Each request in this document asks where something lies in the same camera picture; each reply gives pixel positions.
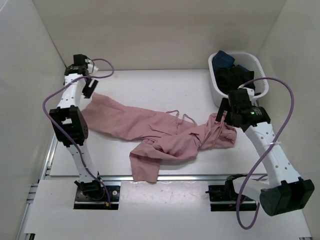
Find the aluminium table frame rail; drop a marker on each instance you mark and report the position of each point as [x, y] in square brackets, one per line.
[179, 177]

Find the pink trousers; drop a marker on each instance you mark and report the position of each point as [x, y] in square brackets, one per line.
[162, 136]

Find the blue folded garment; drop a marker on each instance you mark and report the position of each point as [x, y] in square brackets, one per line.
[224, 60]

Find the white plastic basket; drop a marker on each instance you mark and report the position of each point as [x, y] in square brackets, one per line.
[256, 89]

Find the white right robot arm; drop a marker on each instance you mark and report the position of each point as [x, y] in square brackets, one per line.
[286, 190]

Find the black folded garment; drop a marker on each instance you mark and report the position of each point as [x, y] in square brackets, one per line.
[229, 80]

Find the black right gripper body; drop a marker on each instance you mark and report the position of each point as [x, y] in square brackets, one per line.
[231, 117]

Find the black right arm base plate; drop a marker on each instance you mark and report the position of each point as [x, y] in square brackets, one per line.
[221, 200]

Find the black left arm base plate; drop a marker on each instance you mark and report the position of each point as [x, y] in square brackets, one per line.
[92, 196]

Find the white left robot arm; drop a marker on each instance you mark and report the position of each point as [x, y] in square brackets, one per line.
[71, 128]

